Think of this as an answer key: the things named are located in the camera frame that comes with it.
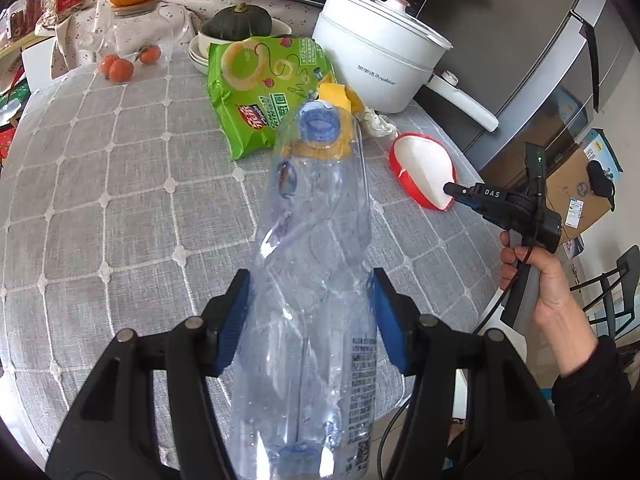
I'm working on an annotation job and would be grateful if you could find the clear crushed plastic bottle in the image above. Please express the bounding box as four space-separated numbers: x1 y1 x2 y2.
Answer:
228 100 378 479

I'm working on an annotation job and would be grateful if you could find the dark green pumpkin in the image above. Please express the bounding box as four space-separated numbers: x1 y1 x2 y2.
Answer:
201 2 272 41

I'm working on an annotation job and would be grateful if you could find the black cable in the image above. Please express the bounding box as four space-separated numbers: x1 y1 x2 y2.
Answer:
375 244 535 480

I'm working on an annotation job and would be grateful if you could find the yellow snack bag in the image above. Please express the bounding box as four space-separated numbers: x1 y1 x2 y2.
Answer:
274 81 364 162

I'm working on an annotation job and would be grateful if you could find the white ceramic bowl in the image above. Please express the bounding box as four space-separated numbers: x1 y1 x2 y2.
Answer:
188 17 293 75

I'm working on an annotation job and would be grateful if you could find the person's right hand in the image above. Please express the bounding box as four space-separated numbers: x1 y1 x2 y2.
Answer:
499 231 598 377

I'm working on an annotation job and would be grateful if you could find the small tangerine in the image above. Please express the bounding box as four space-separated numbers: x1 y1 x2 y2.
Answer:
107 58 134 82
137 44 162 65
100 54 119 79

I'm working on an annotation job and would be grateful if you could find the red and white bowl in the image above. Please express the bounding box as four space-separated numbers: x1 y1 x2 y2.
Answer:
388 132 457 211

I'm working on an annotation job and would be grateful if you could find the right forearm black sleeve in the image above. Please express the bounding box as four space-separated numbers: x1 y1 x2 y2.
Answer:
552 336 639 479

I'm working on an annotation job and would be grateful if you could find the green onion rings snack bag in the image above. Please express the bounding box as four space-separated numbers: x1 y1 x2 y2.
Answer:
207 36 336 160

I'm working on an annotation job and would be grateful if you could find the white electric cooking pot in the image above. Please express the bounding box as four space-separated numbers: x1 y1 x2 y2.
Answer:
312 0 499 132

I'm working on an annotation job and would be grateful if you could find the upper cardboard box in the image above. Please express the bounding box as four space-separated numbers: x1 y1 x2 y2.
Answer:
547 139 624 244

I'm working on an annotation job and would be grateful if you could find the floral cloth cover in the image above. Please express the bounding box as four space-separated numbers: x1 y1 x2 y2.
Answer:
35 0 320 78

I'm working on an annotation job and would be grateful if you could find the black folding chair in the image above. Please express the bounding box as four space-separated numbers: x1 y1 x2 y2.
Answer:
570 245 640 339

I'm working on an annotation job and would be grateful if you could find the grey refrigerator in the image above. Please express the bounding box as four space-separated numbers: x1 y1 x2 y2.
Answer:
416 0 634 188

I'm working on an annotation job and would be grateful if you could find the grey checked tablecloth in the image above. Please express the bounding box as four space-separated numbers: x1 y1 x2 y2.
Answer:
1 48 499 460

